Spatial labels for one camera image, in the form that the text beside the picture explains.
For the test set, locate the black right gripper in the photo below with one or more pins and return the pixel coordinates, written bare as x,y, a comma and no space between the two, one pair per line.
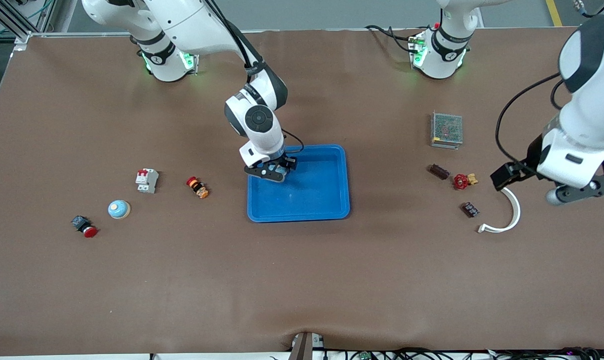
287,162

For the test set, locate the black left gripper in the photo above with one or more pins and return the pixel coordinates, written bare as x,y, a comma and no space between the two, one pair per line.
533,151

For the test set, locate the light blue call bell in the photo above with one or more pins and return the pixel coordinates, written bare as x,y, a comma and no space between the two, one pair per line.
282,173
119,209

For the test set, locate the small black terminal block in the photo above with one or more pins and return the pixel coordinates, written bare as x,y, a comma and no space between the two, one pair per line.
470,209

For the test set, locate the brown cylindrical capacitor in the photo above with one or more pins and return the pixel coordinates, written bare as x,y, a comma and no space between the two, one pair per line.
439,171

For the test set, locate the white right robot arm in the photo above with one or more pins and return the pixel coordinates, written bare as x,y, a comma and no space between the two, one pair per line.
192,20

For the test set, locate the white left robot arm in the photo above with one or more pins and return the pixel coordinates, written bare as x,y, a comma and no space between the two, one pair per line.
586,115

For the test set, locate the blue plastic tray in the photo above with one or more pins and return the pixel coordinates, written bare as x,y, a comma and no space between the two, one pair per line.
311,200

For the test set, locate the metal mesh power supply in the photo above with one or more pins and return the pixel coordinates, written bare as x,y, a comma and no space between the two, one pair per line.
446,129

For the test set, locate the red yellow emergency stop button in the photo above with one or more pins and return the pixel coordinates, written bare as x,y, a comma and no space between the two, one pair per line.
198,188

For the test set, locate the red mushroom button dark body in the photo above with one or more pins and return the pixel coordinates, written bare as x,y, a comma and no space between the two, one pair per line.
84,226

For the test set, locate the white curved plastic bracket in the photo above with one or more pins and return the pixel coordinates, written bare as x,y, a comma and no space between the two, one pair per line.
517,210

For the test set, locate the white circuit breaker red switch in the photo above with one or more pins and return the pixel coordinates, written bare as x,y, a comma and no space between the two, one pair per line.
147,181

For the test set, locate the grey metal mount bracket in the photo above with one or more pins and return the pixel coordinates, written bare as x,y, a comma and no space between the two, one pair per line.
304,346

